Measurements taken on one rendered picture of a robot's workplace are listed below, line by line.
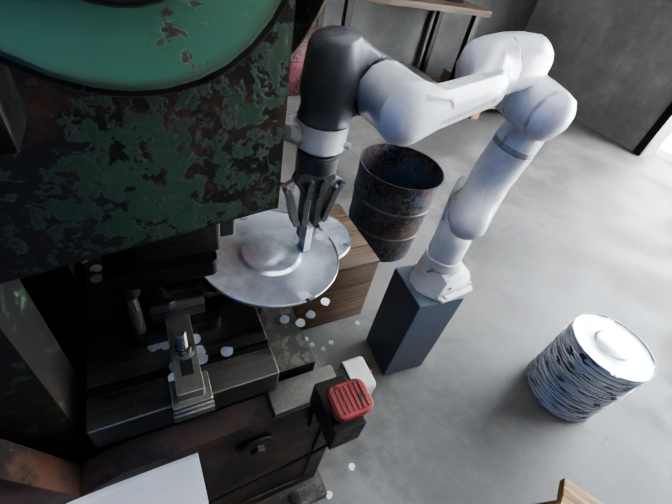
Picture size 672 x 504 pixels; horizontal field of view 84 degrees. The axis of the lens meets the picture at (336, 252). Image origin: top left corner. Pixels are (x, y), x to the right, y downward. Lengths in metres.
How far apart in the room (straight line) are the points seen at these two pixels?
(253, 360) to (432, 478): 0.93
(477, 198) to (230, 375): 0.72
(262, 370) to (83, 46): 0.58
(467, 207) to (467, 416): 0.90
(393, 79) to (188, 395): 0.56
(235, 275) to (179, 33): 0.56
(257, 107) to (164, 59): 0.16
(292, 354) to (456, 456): 0.91
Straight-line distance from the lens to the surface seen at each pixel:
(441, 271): 1.20
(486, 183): 1.03
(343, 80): 0.58
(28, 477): 0.72
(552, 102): 0.88
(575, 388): 1.72
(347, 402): 0.64
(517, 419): 1.75
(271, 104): 0.38
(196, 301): 0.72
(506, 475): 1.63
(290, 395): 0.76
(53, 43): 0.23
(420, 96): 0.56
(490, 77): 0.69
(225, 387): 0.70
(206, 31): 0.23
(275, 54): 0.37
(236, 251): 0.78
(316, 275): 0.75
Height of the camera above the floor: 1.33
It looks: 42 degrees down
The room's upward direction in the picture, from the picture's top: 14 degrees clockwise
